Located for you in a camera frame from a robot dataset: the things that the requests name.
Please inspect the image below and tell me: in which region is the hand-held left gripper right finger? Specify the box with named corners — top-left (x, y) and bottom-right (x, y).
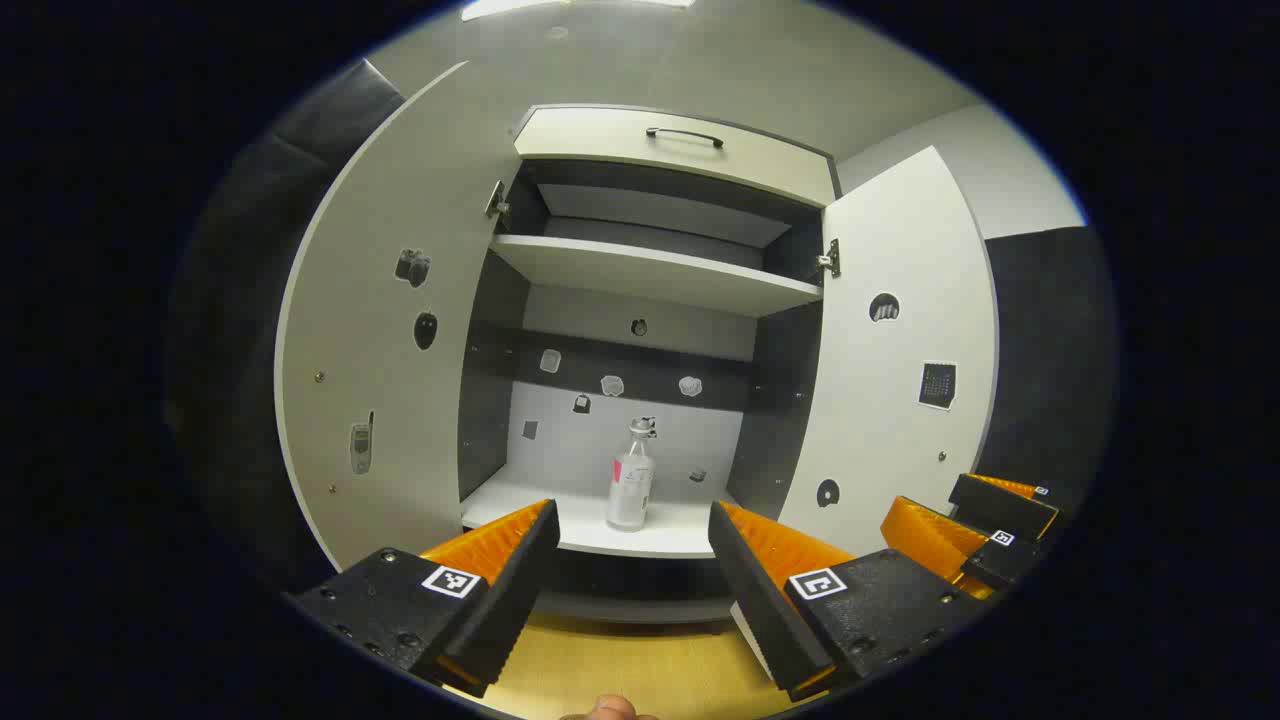
top-left (707, 500), bottom-right (986, 703)

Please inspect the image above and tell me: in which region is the white drawer front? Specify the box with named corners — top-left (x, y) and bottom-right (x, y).
top-left (513, 105), bottom-right (839, 208)

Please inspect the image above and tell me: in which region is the white cabinet door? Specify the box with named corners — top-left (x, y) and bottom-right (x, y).
top-left (775, 147), bottom-right (1001, 559)
top-left (273, 60), bottom-right (523, 573)

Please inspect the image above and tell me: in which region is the ceiling light panel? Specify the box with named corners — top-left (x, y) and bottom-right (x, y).
top-left (460, 0), bottom-right (696, 21)

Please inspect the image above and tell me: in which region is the clear glass bottle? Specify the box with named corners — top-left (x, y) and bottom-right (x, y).
top-left (605, 417), bottom-right (659, 533)

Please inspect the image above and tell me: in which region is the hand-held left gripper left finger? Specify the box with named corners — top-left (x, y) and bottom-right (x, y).
top-left (285, 498), bottom-right (561, 699)

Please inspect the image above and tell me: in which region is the black backdrop cloth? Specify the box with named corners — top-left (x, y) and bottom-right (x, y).
top-left (165, 60), bottom-right (1116, 591)

